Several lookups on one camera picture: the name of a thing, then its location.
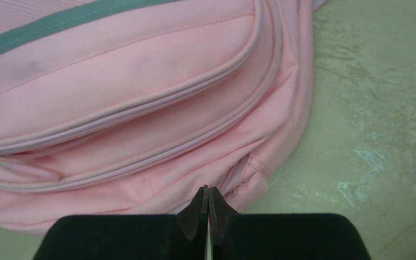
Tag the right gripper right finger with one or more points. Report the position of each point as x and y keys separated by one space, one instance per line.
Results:
x=281 y=236

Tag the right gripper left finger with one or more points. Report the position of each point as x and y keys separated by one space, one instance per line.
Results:
x=139 y=236

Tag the pink student backpack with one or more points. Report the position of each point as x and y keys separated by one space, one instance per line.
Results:
x=129 y=107

